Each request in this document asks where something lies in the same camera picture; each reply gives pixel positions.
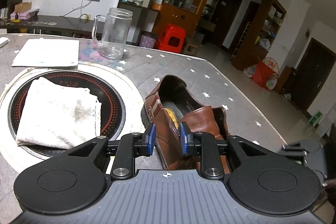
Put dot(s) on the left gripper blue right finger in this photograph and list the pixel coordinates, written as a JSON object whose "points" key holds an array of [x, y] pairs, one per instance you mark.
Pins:
{"points": [[206, 147]]}

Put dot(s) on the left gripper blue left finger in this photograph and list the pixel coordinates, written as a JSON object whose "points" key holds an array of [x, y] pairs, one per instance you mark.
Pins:
{"points": [[128, 148]]}

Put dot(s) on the brown leather shoe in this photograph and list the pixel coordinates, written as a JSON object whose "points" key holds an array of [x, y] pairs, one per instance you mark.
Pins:
{"points": [[183, 121]]}

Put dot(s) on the round black induction cooktop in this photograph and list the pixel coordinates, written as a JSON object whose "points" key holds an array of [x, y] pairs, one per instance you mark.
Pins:
{"points": [[112, 106]]}

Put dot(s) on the white folded towel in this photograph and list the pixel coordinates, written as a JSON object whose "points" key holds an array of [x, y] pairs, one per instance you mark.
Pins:
{"points": [[58, 116]]}

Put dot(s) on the red play tent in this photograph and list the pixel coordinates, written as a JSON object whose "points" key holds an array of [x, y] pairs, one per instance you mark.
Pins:
{"points": [[265, 73]]}

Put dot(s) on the small wooden stool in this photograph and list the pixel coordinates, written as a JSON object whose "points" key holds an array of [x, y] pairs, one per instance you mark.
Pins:
{"points": [[191, 47]]}

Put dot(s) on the purple patterned bin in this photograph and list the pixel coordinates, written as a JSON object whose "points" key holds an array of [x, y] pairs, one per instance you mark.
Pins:
{"points": [[147, 40]]}

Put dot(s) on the red plastic stool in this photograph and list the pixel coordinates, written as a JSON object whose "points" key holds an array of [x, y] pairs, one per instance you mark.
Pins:
{"points": [[171, 38]]}

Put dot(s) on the clear glass mug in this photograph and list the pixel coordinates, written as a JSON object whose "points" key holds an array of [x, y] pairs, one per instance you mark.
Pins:
{"points": [[115, 31]]}

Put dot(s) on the white paper sheet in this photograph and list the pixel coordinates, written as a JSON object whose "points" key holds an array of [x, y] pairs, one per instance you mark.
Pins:
{"points": [[48, 53]]}

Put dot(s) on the white remote control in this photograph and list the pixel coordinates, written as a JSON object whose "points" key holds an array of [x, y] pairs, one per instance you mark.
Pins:
{"points": [[3, 41]]}

